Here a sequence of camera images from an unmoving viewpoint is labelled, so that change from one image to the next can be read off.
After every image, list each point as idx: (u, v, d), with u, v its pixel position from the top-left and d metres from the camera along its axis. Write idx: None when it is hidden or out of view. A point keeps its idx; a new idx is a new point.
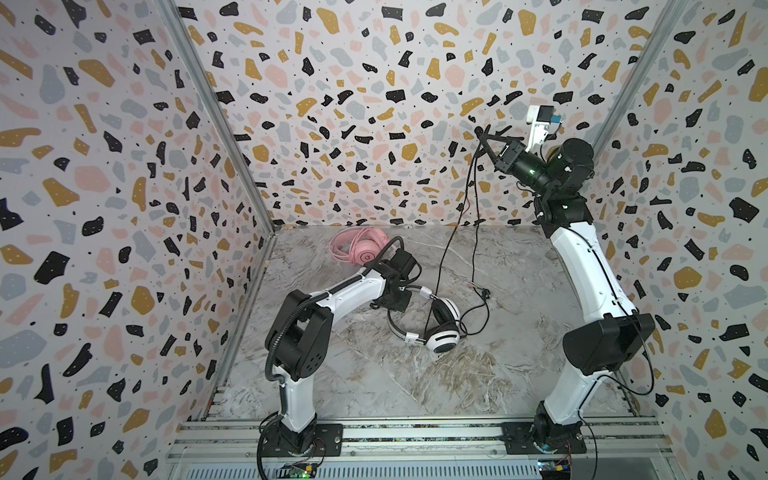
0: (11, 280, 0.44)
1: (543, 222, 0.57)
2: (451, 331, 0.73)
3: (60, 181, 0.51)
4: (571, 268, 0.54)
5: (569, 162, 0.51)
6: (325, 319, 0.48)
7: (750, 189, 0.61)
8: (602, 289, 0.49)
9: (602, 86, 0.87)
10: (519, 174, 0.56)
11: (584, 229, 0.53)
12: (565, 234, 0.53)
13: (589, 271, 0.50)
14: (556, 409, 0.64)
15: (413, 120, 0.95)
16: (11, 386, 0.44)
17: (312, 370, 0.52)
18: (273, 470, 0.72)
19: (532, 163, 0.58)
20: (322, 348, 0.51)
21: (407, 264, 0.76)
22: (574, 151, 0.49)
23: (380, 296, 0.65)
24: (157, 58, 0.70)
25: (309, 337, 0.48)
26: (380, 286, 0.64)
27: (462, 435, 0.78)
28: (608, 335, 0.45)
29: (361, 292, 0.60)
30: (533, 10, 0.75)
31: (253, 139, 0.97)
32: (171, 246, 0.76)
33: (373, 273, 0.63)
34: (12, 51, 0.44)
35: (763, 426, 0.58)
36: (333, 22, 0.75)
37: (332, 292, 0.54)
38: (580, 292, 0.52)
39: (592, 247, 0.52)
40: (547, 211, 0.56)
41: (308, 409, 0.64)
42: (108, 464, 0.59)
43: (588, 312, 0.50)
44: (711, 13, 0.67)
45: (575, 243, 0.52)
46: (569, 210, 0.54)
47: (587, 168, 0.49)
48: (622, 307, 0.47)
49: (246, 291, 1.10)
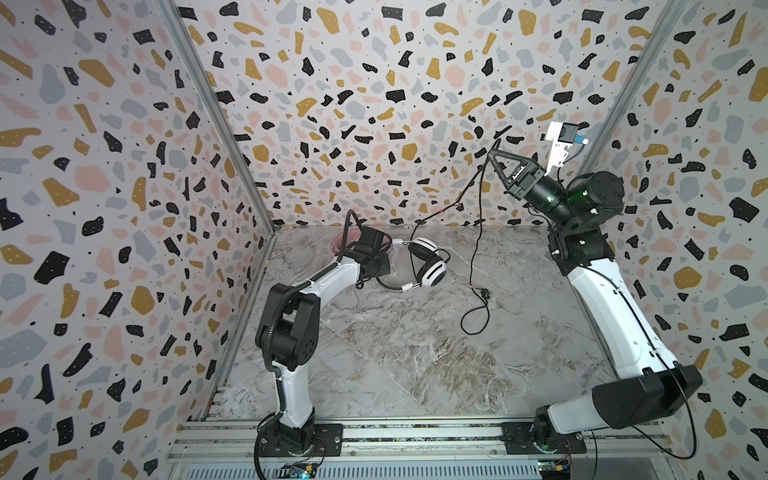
0: (11, 280, 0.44)
1: (559, 259, 0.51)
2: (437, 262, 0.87)
3: (60, 181, 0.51)
4: (598, 312, 0.48)
5: (597, 202, 0.44)
6: (313, 303, 0.50)
7: (750, 189, 0.61)
8: (637, 340, 0.43)
9: (602, 86, 0.87)
10: (536, 200, 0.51)
11: (605, 268, 0.48)
12: (586, 273, 0.48)
13: (620, 317, 0.44)
14: (560, 422, 0.63)
15: (413, 120, 0.95)
16: (11, 386, 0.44)
17: (309, 356, 0.54)
18: (273, 470, 0.72)
19: (551, 189, 0.50)
20: (315, 334, 0.54)
21: (375, 241, 0.77)
22: (603, 189, 0.43)
23: (355, 281, 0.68)
24: (157, 58, 0.70)
25: (300, 325, 0.50)
26: (356, 270, 0.67)
27: (462, 435, 0.78)
28: (652, 395, 0.39)
29: (340, 277, 0.62)
30: (533, 10, 0.75)
31: (253, 139, 0.97)
32: (171, 246, 0.76)
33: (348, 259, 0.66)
34: (12, 51, 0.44)
35: (763, 426, 0.58)
36: (333, 22, 0.75)
37: (315, 280, 0.57)
38: (612, 340, 0.46)
39: (618, 288, 0.46)
40: (564, 248, 0.51)
41: (307, 403, 0.65)
42: (108, 464, 0.59)
43: (623, 362, 0.44)
44: (711, 13, 0.67)
45: (600, 286, 0.47)
46: (587, 247, 0.50)
47: (615, 211, 0.43)
48: (662, 360, 0.42)
49: (246, 291, 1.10)
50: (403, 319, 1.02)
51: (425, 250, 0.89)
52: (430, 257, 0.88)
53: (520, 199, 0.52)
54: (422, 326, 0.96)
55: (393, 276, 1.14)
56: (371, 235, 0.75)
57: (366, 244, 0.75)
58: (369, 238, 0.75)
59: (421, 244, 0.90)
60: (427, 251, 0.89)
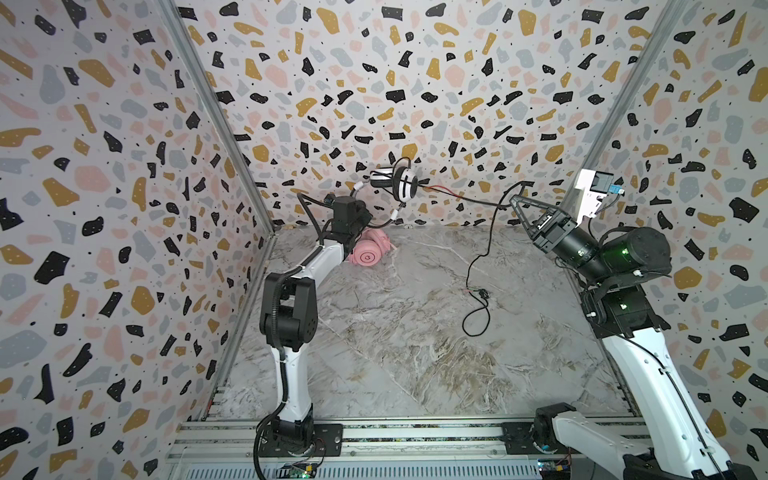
0: (12, 281, 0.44)
1: (596, 321, 0.45)
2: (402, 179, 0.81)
3: (60, 182, 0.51)
4: (641, 392, 0.42)
5: (641, 263, 0.38)
6: (308, 286, 0.54)
7: (750, 189, 0.61)
8: (686, 432, 0.38)
9: (602, 86, 0.87)
10: (566, 252, 0.47)
11: (651, 338, 0.43)
12: (630, 348, 0.42)
13: (666, 404, 0.40)
14: (562, 432, 0.62)
15: (413, 120, 0.95)
16: (11, 386, 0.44)
17: (312, 334, 0.58)
18: (273, 470, 0.72)
19: (584, 242, 0.45)
20: (315, 314, 0.58)
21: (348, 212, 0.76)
22: (646, 249, 0.38)
23: (344, 257, 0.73)
24: (157, 58, 0.70)
25: (300, 305, 0.54)
26: (341, 250, 0.71)
27: (462, 435, 0.78)
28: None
29: (326, 259, 0.65)
30: (533, 10, 0.75)
31: (253, 139, 0.97)
32: (171, 246, 0.76)
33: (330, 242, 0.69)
34: (12, 51, 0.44)
35: (763, 426, 0.58)
36: (333, 22, 0.75)
37: (304, 266, 0.59)
38: (657, 427, 0.40)
39: (665, 368, 0.41)
40: (601, 310, 0.45)
41: (305, 397, 0.66)
42: (108, 465, 0.58)
43: (668, 453, 0.39)
44: (711, 13, 0.67)
45: (646, 365, 0.41)
46: (629, 311, 0.44)
47: (662, 273, 0.38)
48: (714, 460, 0.37)
49: (246, 291, 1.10)
50: (403, 318, 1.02)
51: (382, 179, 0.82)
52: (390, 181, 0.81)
53: (546, 250, 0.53)
54: (422, 325, 0.96)
55: (393, 276, 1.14)
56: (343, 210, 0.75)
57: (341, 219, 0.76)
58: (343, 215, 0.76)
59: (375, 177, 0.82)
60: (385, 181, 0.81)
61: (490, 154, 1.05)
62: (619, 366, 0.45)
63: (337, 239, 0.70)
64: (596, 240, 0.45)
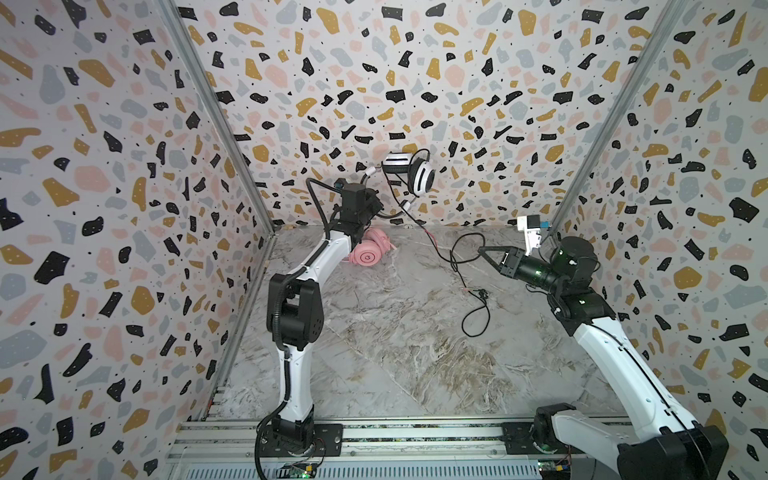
0: (12, 281, 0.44)
1: (562, 318, 0.54)
2: (420, 169, 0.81)
3: (60, 182, 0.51)
4: (609, 371, 0.48)
5: (573, 256, 0.52)
6: (312, 289, 0.53)
7: (749, 189, 0.62)
8: (649, 397, 0.43)
9: (602, 86, 0.87)
10: (525, 277, 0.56)
11: (608, 323, 0.51)
12: (590, 331, 0.50)
13: (629, 374, 0.45)
14: (562, 430, 0.62)
15: (413, 120, 0.95)
16: (11, 386, 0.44)
17: (320, 332, 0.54)
18: (273, 470, 0.72)
19: (535, 265, 0.60)
20: (320, 313, 0.58)
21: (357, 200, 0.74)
22: (576, 246, 0.53)
23: (352, 249, 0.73)
24: (157, 58, 0.70)
25: (304, 307, 0.54)
26: (347, 242, 0.69)
27: (462, 435, 0.78)
28: (675, 458, 0.37)
29: (334, 254, 0.65)
30: (533, 10, 0.75)
31: (253, 139, 0.97)
32: (171, 246, 0.76)
33: (337, 235, 0.67)
34: (12, 51, 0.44)
35: (763, 426, 0.58)
36: (333, 22, 0.75)
37: (309, 264, 0.58)
38: (627, 401, 0.45)
39: (623, 345, 0.48)
40: (564, 306, 0.54)
41: (305, 400, 0.65)
42: (108, 465, 0.58)
43: (639, 423, 0.42)
44: (711, 13, 0.67)
45: (606, 343, 0.49)
46: (588, 306, 0.53)
47: (592, 259, 0.51)
48: (679, 419, 0.41)
49: (246, 291, 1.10)
50: (403, 318, 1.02)
51: (400, 165, 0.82)
52: (409, 168, 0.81)
53: (509, 277, 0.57)
54: (422, 325, 0.96)
55: (393, 276, 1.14)
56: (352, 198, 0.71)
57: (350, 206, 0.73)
58: (352, 204, 0.72)
59: (393, 163, 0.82)
60: (404, 166, 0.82)
61: (490, 154, 1.05)
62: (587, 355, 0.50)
63: (344, 229, 0.69)
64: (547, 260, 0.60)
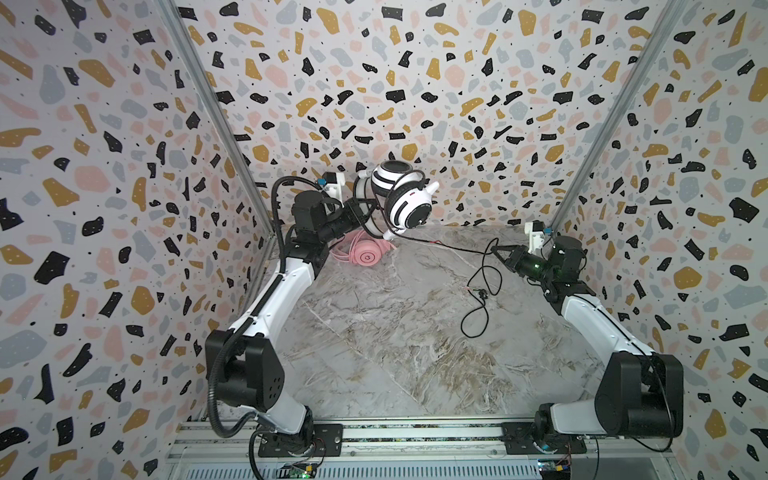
0: (11, 281, 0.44)
1: (551, 299, 0.65)
2: (400, 201, 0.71)
3: (60, 181, 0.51)
4: (588, 328, 0.54)
5: (560, 246, 0.65)
6: (260, 349, 0.42)
7: (750, 189, 0.61)
8: (615, 335, 0.50)
9: (602, 86, 0.87)
10: (528, 271, 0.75)
11: (589, 296, 0.60)
12: (570, 300, 0.60)
13: (600, 324, 0.53)
14: (560, 420, 0.63)
15: (413, 120, 0.95)
16: (11, 386, 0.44)
17: (277, 394, 0.48)
18: (272, 470, 0.72)
19: (534, 260, 0.72)
20: (277, 371, 0.47)
21: (314, 218, 0.60)
22: (564, 241, 0.64)
23: (313, 278, 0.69)
24: (157, 58, 0.70)
25: (254, 370, 0.42)
26: (304, 272, 0.56)
27: (462, 435, 0.78)
28: (630, 370, 0.43)
29: (290, 291, 0.52)
30: (533, 10, 0.75)
31: (253, 139, 0.97)
32: (171, 246, 0.76)
33: (295, 263, 0.55)
34: (13, 51, 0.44)
35: (763, 426, 0.58)
36: (333, 22, 0.75)
37: (256, 314, 0.47)
38: (603, 347, 0.50)
39: (597, 306, 0.57)
40: (553, 290, 0.64)
41: (297, 410, 0.63)
42: (108, 465, 0.58)
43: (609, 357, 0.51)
44: (711, 13, 0.67)
45: (582, 305, 0.58)
46: (571, 287, 0.63)
47: (575, 248, 0.62)
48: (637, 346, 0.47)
49: (246, 291, 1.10)
50: (403, 318, 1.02)
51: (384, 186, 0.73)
52: (391, 194, 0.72)
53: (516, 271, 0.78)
54: (422, 325, 0.96)
55: (393, 277, 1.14)
56: (306, 217, 0.57)
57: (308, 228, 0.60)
58: (307, 223, 0.58)
59: (380, 181, 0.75)
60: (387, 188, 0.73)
61: (490, 154, 1.05)
62: (574, 324, 0.59)
63: (302, 253, 0.57)
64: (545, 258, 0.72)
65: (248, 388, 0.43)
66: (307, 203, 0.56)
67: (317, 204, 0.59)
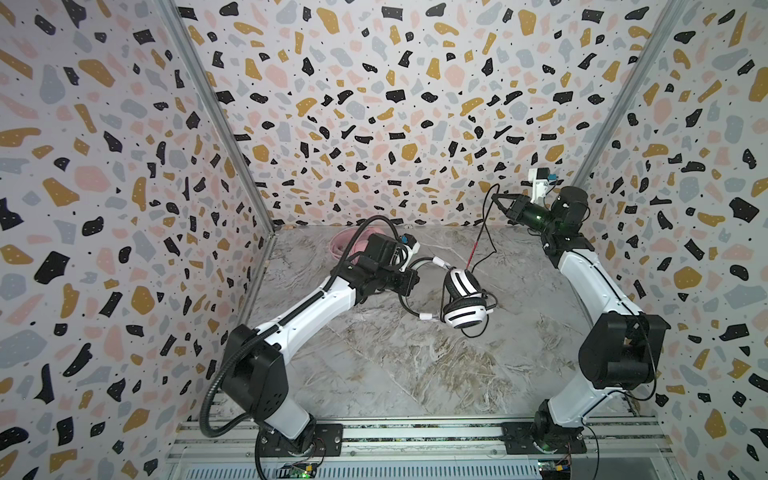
0: (12, 281, 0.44)
1: (549, 253, 0.66)
2: (469, 307, 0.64)
3: (60, 181, 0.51)
4: (581, 286, 0.57)
5: (567, 199, 0.62)
6: (273, 360, 0.41)
7: (750, 189, 0.61)
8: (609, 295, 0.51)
9: (602, 86, 0.87)
10: (528, 221, 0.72)
11: (587, 252, 0.60)
12: (567, 256, 0.61)
13: (594, 283, 0.54)
14: (559, 413, 0.63)
15: (413, 120, 0.95)
16: (11, 386, 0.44)
17: (273, 410, 0.47)
18: (273, 470, 0.72)
19: (537, 211, 0.70)
20: (280, 387, 0.45)
21: (386, 255, 0.64)
22: (571, 194, 0.61)
23: (352, 305, 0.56)
24: (157, 58, 0.70)
25: (258, 378, 0.41)
26: (346, 297, 0.55)
27: (462, 435, 0.78)
28: (616, 330, 0.46)
29: (325, 313, 0.52)
30: (533, 10, 0.75)
31: (253, 139, 0.97)
32: (171, 246, 0.76)
33: (340, 284, 0.55)
34: (12, 51, 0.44)
35: (763, 426, 0.58)
36: (333, 22, 0.75)
37: (283, 322, 0.47)
38: (594, 305, 0.52)
39: (593, 263, 0.57)
40: (552, 243, 0.64)
41: (299, 417, 0.62)
42: (108, 465, 0.58)
43: None
44: (711, 13, 0.67)
45: (578, 262, 0.58)
46: (571, 242, 0.62)
47: (581, 203, 0.60)
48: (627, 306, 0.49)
49: (246, 291, 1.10)
50: (403, 318, 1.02)
51: (457, 290, 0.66)
52: (459, 298, 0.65)
53: (516, 221, 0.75)
54: (422, 326, 0.96)
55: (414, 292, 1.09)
56: (379, 247, 0.61)
57: (374, 257, 0.62)
58: (377, 252, 0.61)
59: (456, 280, 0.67)
60: (462, 290, 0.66)
61: (490, 154, 1.05)
62: (568, 279, 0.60)
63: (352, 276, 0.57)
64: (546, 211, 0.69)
65: (248, 394, 0.42)
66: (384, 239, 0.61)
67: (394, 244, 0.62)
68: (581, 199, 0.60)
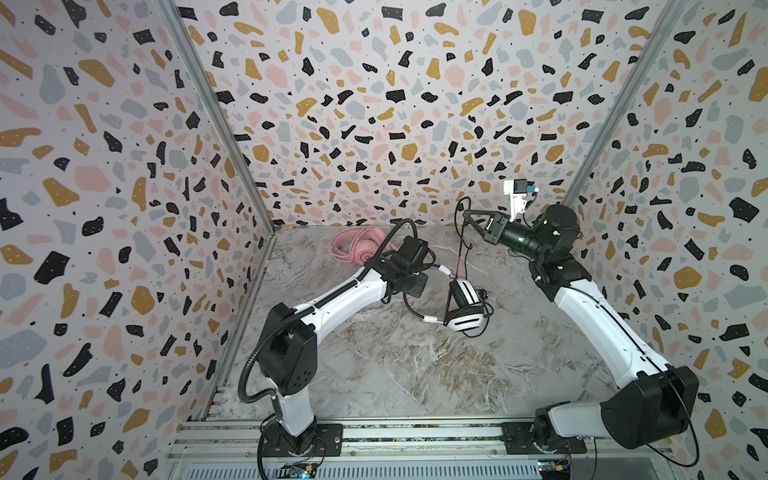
0: (12, 280, 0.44)
1: (543, 285, 0.56)
2: (473, 316, 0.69)
3: (60, 181, 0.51)
4: (588, 327, 0.50)
5: (557, 225, 0.52)
6: (307, 338, 0.44)
7: (750, 189, 0.61)
8: (626, 346, 0.45)
9: (602, 86, 0.87)
10: (509, 242, 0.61)
11: (586, 288, 0.52)
12: (568, 293, 0.52)
13: (605, 328, 0.47)
14: (561, 426, 0.62)
15: (413, 120, 0.95)
16: (11, 386, 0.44)
17: (302, 385, 0.50)
18: (273, 470, 0.72)
19: (520, 232, 0.60)
20: (311, 364, 0.48)
21: (418, 256, 0.67)
22: (559, 217, 0.52)
23: (382, 297, 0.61)
24: (157, 58, 0.70)
25: (292, 355, 0.44)
26: (379, 289, 0.58)
27: (461, 435, 0.78)
28: (652, 399, 0.40)
29: (356, 301, 0.54)
30: (533, 10, 0.75)
31: (253, 139, 0.97)
32: (171, 246, 0.76)
33: (373, 275, 0.57)
34: (12, 50, 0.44)
35: (763, 426, 0.58)
36: (333, 22, 0.75)
37: (318, 305, 0.50)
38: (608, 354, 0.47)
39: (599, 302, 0.50)
40: (545, 274, 0.56)
41: (307, 414, 0.63)
42: (108, 465, 0.58)
43: (620, 374, 0.44)
44: (711, 13, 0.67)
45: (582, 301, 0.51)
46: (566, 271, 0.55)
47: (573, 229, 0.51)
48: (653, 363, 0.43)
49: (246, 291, 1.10)
50: (403, 318, 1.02)
51: (464, 296, 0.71)
52: (465, 305, 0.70)
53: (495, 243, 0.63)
54: (422, 326, 0.96)
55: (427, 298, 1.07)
56: (413, 247, 0.64)
57: (407, 256, 0.65)
58: (410, 252, 0.65)
59: (464, 289, 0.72)
60: (468, 299, 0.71)
61: (490, 154, 1.05)
62: (569, 317, 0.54)
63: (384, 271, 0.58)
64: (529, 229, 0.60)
65: (281, 367, 0.46)
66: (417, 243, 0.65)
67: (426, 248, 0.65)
68: (571, 221, 0.52)
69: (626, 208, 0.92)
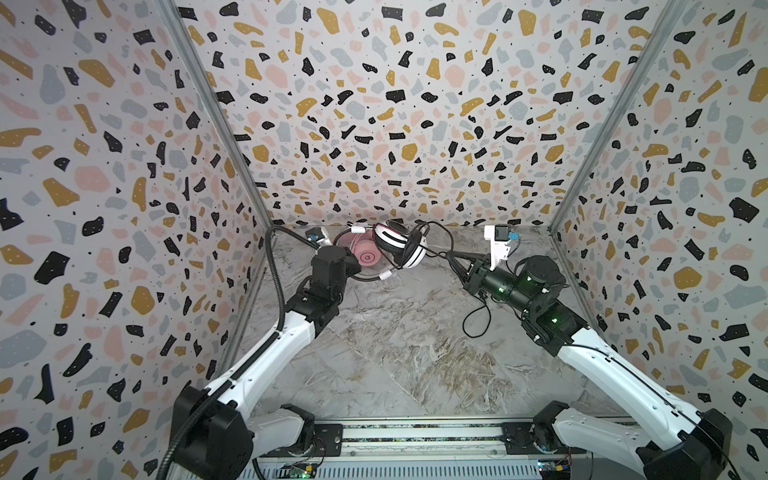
0: (12, 280, 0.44)
1: (543, 343, 0.52)
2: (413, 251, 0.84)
3: (60, 182, 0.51)
4: (608, 384, 0.47)
5: (545, 282, 0.48)
6: (232, 417, 0.39)
7: (750, 189, 0.61)
8: (655, 403, 0.43)
9: (602, 86, 0.87)
10: (492, 288, 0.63)
11: (590, 340, 0.50)
12: (575, 351, 0.49)
13: (627, 384, 0.45)
14: (569, 439, 0.62)
15: (413, 120, 0.95)
16: (11, 386, 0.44)
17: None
18: (273, 470, 0.72)
19: (500, 278, 0.57)
20: (240, 448, 0.41)
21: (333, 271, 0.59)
22: (541, 271, 0.49)
23: (313, 337, 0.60)
24: (157, 58, 0.70)
25: (218, 440, 0.37)
26: (306, 330, 0.53)
27: (462, 435, 0.78)
28: (703, 462, 0.38)
29: (283, 353, 0.49)
30: (533, 10, 0.75)
31: (253, 139, 0.97)
32: (171, 246, 0.76)
33: (296, 319, 0.53)
34: (12, 51, 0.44)
35: (763, 426, 0.58)
36: (333, 22, 0.75)
37: (237, 376, 0.43)
38: (636, 412, 0.44)
39: (609, 356, 0.48)
40: (543, 333, 0.53)
41: (292, 423, 0.61)
42: (108, 465, 0.58)
43: (658, 434, 0.42)
44: (711, 13, 0.67)
45: (593, 357, 0.48)
46: (561, 323, 0.52)
47: (559, 283, 0.49)
48: (687, 416, 0.41)
49: (246, 291, 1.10)
50: (403, 318, 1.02)
51: (397, 245, 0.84)
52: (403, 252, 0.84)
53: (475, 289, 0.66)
54: (422, 326, 0.96)
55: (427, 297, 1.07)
56: (324, 270, 0.56)
57: (322, 280, 0.57)
58: (325, 276, 0.57)
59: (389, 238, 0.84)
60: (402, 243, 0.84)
61: (490, 154, 1.05)
62: (581, 372, 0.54)
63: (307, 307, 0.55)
64: (508, 275, 0.57)
65: (205, 462, 0.38)
66: (329, 257, 0.56)
67: (338, 258, 0.58)
68: (552, 274, 0.49)
69: (626, 208, 0.92)
